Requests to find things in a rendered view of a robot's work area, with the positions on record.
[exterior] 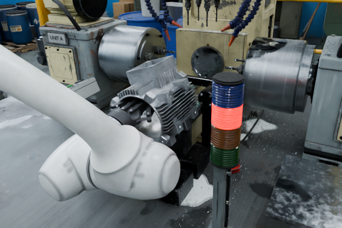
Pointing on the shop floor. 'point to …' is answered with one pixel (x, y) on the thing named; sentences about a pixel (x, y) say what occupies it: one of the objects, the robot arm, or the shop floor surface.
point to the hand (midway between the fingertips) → (154, 90)
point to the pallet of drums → (19, 26)
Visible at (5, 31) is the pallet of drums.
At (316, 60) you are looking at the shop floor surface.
